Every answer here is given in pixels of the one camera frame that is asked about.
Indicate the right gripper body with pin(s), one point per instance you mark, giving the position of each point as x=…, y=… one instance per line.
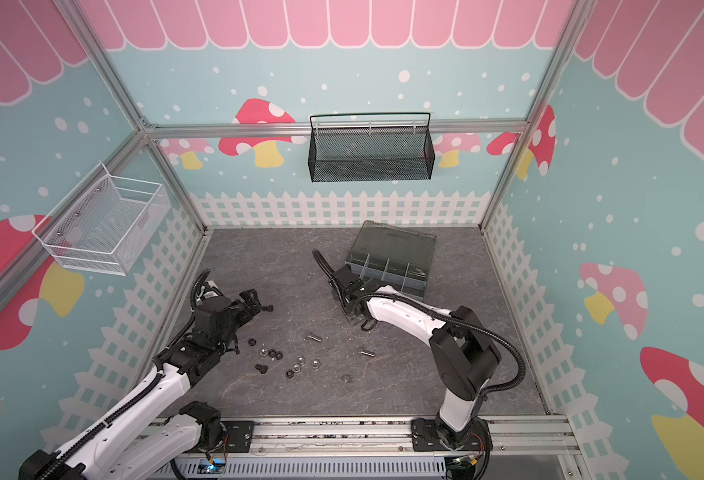
x=340, y=287

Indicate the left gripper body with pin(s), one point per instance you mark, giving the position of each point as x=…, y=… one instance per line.
x=239, y=314

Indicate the grey compartment organizer box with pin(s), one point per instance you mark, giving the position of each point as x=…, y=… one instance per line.
x=393, y=255

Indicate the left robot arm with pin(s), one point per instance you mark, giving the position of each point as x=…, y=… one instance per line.
x=112, y=447

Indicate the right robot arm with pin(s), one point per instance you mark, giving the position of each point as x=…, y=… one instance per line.
x=471, y=360

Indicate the silver nut pair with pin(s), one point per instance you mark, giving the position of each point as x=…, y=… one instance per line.
x=304, y=363

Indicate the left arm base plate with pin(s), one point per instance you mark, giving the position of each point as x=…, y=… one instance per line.
x=226, y=436

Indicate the black mesh wall basket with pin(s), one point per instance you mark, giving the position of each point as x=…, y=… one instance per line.
x=381, y=146

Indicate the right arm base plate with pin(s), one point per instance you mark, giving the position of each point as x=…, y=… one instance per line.
x=433, y=435

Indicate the white mesh wall basket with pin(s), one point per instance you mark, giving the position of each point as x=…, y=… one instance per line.
x=105, y=224

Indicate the white slotted cable duct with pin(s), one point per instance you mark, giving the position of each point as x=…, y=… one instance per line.
x=305, y=468

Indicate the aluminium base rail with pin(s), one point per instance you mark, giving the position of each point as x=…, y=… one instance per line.
x=271, y=437

